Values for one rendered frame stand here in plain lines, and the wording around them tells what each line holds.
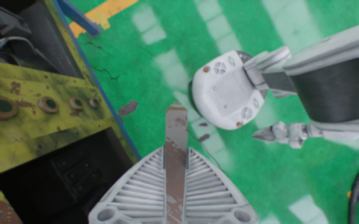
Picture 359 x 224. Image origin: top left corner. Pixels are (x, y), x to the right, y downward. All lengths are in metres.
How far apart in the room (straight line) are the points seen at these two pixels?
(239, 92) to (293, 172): 1.21
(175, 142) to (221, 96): 0.99
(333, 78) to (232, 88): 0.82
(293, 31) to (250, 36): 0.47
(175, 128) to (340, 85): 0.36
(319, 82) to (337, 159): 2.01
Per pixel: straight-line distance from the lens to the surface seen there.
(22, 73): 0.56
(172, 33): 1.52
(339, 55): 0.39
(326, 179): 2.40
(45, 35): 0.91
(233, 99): 1.17
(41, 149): 0.46
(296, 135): 0.72
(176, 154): 0.17
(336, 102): 0.44
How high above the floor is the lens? 1.38
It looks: 85 degrees down
